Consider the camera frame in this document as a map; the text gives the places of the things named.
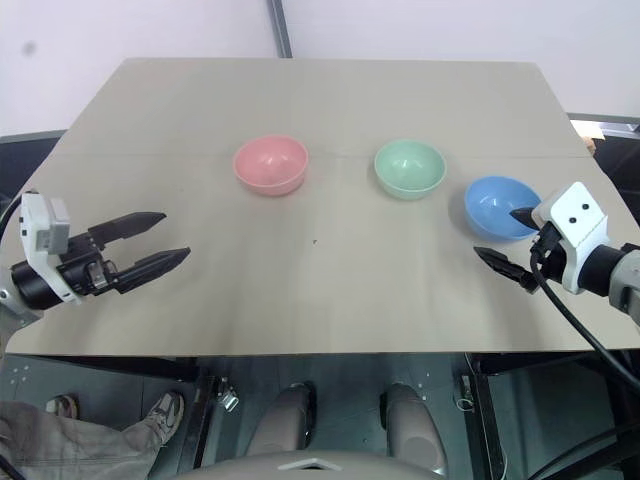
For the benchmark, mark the metal clamp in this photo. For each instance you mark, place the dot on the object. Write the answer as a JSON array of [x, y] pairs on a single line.
[[229, 395]]

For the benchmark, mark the blue plastic bowl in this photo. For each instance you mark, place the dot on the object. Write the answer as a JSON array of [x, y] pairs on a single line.
[[492, 210]]

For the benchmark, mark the grey robot torso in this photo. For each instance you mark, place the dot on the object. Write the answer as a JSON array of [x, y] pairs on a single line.
[[320, 465]]

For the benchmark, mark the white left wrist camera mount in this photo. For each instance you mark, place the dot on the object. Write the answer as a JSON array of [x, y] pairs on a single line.
[[37, 225]]

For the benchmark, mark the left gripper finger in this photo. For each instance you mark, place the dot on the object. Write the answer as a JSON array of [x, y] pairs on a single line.
[[130, 226], [150, 265]]

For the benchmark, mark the red and white shoe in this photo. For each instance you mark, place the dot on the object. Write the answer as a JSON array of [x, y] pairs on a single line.
[[64, 405]]

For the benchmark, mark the grey sneaker with laces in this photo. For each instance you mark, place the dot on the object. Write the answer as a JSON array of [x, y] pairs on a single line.
[[165, 412]]

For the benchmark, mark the grey vertical post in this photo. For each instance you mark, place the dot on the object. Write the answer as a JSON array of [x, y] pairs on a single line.
[[283, 27]]

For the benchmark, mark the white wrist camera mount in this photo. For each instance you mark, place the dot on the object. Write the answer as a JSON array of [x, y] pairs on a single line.
[[575, 215], [37, 225]]

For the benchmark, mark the grey trouser leg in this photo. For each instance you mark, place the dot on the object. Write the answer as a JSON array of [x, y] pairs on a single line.
[[65, 445]]

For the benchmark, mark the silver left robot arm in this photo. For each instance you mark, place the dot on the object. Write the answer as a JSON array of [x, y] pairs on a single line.
[[22, 292]]

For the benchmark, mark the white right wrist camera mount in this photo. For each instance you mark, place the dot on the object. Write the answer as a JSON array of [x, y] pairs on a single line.
[[575, 215]]

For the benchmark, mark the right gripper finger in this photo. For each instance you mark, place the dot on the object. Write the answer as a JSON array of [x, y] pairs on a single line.
[[502, 261], [525, 216]]

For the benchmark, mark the pink plastic bowl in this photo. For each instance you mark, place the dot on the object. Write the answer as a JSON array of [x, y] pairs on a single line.
[[270, 165]]

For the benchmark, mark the black table frame leg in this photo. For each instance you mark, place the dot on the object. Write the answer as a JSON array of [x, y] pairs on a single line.
[[482, 410], [202, 415]]

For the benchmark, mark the bystander in dark clothing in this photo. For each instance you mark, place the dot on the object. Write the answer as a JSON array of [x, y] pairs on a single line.
[[617, 170]]

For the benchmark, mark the dark rounded robot knee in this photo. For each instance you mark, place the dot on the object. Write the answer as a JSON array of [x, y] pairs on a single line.
[[282, 425], [412, 425]]

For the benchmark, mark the green plastic bowl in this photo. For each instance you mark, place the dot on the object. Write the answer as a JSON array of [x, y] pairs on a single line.
[[410, 170]]

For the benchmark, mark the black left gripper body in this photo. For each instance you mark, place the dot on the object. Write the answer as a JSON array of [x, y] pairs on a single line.
[[82, 265]]

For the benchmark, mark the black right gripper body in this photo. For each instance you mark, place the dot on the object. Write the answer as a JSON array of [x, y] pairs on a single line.
[[547, 255]]

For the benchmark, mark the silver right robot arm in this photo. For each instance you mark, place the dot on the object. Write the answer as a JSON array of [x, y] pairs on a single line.
[[617, 280]]

